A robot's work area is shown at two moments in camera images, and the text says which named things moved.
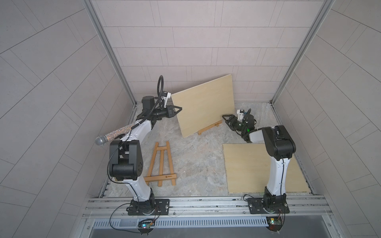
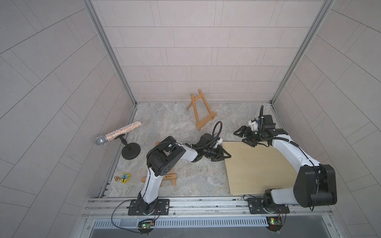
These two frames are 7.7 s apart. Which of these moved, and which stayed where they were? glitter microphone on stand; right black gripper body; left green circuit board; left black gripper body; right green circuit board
Moved: left black gripper body; right black gripper body
Stayed: left green circuit board; right green circuit board; glitter microphone on stand
